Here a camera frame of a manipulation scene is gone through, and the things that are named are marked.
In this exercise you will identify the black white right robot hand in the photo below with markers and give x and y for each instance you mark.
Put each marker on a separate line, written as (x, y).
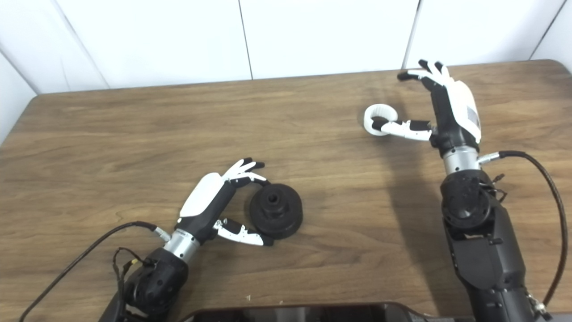
(456, 112)

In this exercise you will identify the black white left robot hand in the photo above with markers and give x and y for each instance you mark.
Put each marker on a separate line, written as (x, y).
(203, 197)

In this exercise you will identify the round black stepped part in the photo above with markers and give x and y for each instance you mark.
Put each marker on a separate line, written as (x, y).
(279, 214)

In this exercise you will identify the dark robot torso edge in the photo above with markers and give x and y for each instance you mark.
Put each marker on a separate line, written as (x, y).
(313, 313)

